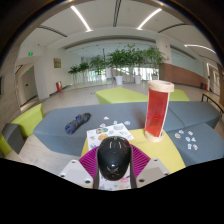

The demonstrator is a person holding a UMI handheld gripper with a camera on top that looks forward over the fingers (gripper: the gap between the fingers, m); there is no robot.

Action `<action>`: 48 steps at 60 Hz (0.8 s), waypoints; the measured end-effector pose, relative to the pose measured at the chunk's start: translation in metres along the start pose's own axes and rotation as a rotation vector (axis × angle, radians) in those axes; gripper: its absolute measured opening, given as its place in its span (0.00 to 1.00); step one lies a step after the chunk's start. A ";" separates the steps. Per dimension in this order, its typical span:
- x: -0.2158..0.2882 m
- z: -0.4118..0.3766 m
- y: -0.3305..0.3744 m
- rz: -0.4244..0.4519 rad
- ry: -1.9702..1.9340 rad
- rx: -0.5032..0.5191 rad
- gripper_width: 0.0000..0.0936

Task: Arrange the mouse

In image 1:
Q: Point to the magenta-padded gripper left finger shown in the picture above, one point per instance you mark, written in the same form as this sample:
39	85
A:
75	173

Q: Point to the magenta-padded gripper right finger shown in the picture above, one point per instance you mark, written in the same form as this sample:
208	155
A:
151	173

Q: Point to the black computer mouse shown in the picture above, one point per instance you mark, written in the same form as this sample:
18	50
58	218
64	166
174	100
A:
113	156

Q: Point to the long grey upholstered bench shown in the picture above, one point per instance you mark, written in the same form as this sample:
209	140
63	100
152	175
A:
56	133

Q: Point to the group of small stickers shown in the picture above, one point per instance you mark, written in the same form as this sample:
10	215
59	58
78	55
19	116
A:
177	135

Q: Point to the white sticker sheet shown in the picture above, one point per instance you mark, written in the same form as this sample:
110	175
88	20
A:
100	133

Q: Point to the folded dark blue umbrella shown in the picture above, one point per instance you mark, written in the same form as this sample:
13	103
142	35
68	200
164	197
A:
76	123

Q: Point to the red panel wooden tower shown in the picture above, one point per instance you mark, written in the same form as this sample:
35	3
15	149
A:
156	110

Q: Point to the lime green seat grey cushion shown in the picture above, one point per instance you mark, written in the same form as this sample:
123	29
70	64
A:
28	120

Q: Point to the lime green bench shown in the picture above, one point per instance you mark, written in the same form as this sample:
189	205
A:
180	96
120	96

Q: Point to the red fire extinguisher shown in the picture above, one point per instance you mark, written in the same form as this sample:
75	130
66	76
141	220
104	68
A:
59	87

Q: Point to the wooden chair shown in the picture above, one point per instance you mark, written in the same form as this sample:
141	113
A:
211	100

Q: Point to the row of potted plants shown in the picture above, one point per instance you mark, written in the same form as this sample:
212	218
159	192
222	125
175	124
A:
123	60

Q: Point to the ceiling strip lights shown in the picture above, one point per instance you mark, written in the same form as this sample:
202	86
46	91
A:
80	17

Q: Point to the brass wall plaque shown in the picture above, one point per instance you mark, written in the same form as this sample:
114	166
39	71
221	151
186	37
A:
57	63

